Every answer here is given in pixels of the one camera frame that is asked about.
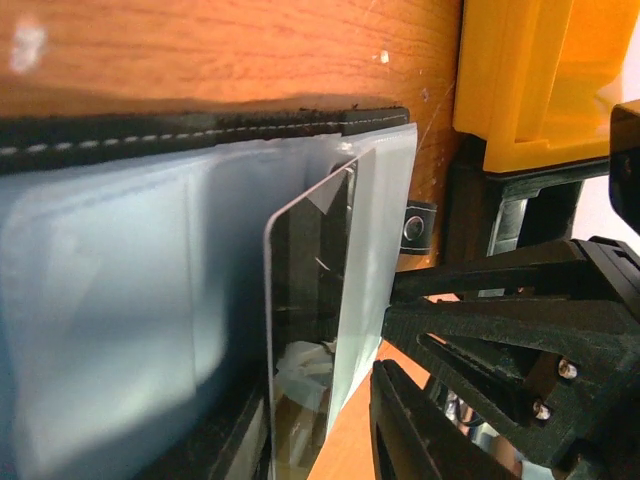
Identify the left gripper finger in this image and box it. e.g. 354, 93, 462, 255
370, 360, 515, 480

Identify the yellow bin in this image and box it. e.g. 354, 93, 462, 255
453, 0, 639, 174

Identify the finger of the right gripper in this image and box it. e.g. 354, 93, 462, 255
382, 299, 630, 465
392, 238, 620, 303

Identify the black bin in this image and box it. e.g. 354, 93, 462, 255
439, 135, 609, 264

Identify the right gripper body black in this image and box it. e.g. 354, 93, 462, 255
549, 99, 640, 480

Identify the black leather card holder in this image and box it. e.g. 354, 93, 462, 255
1, 107, 417, 479

